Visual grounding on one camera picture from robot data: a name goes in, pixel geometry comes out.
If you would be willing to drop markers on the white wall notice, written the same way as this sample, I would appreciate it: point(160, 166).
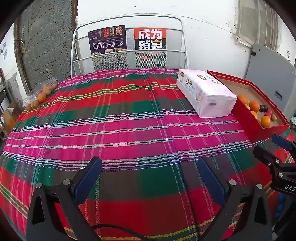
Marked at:
point(4, 49)

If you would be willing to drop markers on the red tomato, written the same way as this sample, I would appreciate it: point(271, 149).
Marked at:
point(268, 114)

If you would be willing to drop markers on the person's right hand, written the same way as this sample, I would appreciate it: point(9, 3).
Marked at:
point(280, 205)

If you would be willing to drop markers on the clear plastic clamshell container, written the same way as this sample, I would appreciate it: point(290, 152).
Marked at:
point(34, 95)

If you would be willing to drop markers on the small tangerine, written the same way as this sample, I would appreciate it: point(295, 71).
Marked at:
point(41, 97)

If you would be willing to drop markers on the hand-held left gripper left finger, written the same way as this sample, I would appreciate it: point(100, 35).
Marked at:
point(89, 178)

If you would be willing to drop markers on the barred window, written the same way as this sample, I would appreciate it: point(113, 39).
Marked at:
point(259, 20)

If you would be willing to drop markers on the heap of small brown kiwis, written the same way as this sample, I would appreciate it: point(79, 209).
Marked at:
point(32, 105)

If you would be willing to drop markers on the dark plum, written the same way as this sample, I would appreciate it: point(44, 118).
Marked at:
point(263, 108)

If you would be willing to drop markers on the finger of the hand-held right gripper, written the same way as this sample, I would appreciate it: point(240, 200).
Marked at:
point(266, 157)
point(281, 141)

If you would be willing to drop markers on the red cardboard box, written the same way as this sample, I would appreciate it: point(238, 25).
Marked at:
point(249, 125)

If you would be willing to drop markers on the studded metal door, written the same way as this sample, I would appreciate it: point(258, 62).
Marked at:
point(44, 39)

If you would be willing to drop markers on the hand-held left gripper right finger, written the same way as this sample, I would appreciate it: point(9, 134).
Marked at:
point(211, 179)

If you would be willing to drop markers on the white tissue pack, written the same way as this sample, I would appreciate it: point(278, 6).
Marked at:
point(208, 95)

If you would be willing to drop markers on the reddish orange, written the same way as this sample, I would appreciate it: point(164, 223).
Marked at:
point(254, 106)

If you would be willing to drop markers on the large orange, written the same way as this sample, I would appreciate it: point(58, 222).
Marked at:
point(265, 121)

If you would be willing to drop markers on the dark cookbook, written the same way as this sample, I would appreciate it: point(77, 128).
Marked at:
point(106, 39)

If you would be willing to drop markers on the plaid tablecloth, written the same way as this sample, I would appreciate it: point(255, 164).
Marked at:
point(129, 129)

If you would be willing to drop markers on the metal mesh rack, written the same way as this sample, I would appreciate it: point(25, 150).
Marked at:
point(81, 51)

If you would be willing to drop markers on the grey panel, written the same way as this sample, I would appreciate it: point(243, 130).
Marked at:
point(270, 76)

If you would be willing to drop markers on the cardboard boxes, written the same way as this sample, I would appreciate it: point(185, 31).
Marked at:
point(9, 120)

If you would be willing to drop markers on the red and black book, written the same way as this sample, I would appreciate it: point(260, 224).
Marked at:
point(150, 39)

